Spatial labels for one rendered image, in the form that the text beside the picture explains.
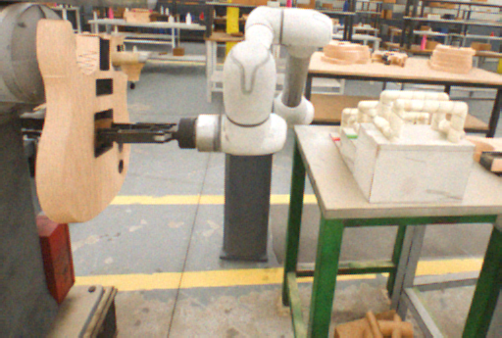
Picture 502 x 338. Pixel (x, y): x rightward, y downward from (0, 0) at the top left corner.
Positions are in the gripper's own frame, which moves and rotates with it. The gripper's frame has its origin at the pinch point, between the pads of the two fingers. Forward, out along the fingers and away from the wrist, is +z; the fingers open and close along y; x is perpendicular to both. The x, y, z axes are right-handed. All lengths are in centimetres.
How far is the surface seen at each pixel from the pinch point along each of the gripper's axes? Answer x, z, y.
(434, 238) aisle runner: -90, -158, 110
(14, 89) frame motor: 9.0, 20.5, 2.4
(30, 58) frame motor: 16.2, 18.0, 3.9
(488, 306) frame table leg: -56, -109, 8
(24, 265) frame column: -47, 34, 27
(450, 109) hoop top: 8, -82, -5
